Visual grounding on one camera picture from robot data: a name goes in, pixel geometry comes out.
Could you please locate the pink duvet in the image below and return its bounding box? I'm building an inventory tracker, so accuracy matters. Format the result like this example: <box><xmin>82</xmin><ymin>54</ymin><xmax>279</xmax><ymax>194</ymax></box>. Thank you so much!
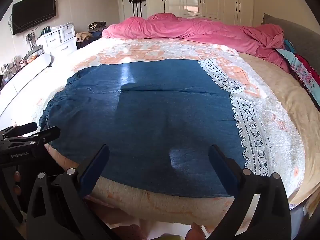
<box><xmin>102</xmin><ymin>12</ymin><xmax>292</xmax><ymax>73</ymax></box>

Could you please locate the white drawer cabinet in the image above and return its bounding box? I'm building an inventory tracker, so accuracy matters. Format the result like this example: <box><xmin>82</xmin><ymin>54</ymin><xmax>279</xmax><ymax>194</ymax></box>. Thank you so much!
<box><xmin>36</xmin><ymin>22</ymin><xmax>77</xmax><ymax>58</ymax></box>

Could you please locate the dark red cloth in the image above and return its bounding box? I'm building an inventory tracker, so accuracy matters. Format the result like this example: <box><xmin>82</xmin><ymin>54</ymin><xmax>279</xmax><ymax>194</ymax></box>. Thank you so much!
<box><xmin>295</xmin><ymin>54</ymin><xmax>320</xmax><ymax>82</ymax></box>

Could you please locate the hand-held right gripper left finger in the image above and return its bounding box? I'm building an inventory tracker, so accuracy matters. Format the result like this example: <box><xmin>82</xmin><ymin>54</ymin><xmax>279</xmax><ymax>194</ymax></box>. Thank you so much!
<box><xmin>26</xmin><ymin>144</ymin><xmax>120</xmax><ymax>240</ymax></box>

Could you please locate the blue denim pants lace trim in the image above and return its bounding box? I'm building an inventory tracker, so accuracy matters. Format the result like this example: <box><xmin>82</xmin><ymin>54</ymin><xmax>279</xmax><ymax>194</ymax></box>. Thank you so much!
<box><xmin>39</xmin><ymin>58</ymin><xmax>270</xmax><ymax>198</ymax></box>

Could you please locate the grey padded headboard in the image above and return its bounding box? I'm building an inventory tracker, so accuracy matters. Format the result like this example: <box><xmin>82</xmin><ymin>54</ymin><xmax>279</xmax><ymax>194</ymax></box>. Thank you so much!
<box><xmin>261</xmin><ymin>13</ymin><xmax>320</xmax><ymax>55</ymax></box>

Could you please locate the dark blue cloth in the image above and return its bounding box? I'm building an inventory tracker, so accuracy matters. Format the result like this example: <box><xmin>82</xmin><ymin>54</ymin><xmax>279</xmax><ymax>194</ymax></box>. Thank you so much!
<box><xmin>76</xmin><ymin>31</ymin><xmax>103</xmax><ymax>50</ymax></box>

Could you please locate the beige crumpled cloth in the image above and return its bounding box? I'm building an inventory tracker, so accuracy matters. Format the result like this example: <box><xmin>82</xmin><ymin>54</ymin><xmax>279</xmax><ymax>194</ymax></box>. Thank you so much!
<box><xmin>76</xmin><ymin>32</ymin><xmax>94</xmax><ymax>43</ymax></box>

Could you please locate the pile of dark clothes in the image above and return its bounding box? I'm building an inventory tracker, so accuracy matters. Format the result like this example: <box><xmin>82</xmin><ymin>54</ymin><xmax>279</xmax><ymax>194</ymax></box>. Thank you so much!
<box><xmin>87</xmin><ymin>21</ymin><xmax>107</xmax><ymax>33</ymax></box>

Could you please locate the white bed footboard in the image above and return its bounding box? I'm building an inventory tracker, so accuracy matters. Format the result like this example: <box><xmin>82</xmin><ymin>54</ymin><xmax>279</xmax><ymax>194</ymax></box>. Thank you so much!
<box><xmin>0</xmin><ymin>53</ymin><xmax>53</xmax><ymax>117</ymax></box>

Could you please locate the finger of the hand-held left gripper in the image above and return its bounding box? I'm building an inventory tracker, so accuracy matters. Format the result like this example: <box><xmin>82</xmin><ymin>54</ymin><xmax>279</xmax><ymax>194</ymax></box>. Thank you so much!
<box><xmin>0</xmin><ymin>122</ymin><xmax>38</xmax><ymax>141</ymax></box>
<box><xmin>0</xmin><ymin>126</ymin><xmax>61</xmax><ymax>153</ymax></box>

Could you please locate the black wall television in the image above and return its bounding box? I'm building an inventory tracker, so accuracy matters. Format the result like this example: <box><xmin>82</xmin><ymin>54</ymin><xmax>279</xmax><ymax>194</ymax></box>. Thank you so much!
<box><xmin>12</xmin><ymin>0</ymin><xmax>57</xmax><ymax>35</ymax></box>

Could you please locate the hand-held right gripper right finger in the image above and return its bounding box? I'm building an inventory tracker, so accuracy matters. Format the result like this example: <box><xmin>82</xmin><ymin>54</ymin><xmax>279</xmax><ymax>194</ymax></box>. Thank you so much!
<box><xmin>206</xmin><ymin>144</ymin><xmax>292</xmax><ymax>240</ymax></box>

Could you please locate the person's left hand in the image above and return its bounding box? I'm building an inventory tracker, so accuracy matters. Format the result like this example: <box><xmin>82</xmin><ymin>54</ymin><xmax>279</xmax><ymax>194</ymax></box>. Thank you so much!
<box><xmin>12</xmin><ymin>170</ymin><xmax>23</xmax><ymax>196</ymax></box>

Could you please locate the floral printed cloth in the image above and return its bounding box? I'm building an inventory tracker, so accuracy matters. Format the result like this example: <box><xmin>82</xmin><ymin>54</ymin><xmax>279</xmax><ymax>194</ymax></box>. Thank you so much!
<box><xmin>275</xmin><ymin>40</ymin><xmax>320</xmax><ymax>105</ymax></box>

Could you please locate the beige bed sheet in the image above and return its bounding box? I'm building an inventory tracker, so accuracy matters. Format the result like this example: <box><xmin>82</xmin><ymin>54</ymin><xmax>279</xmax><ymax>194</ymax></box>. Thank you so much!
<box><xmin>237</xmin><ymin>52</ymin><xmax>320</xmax><ymax>210</ymax></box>

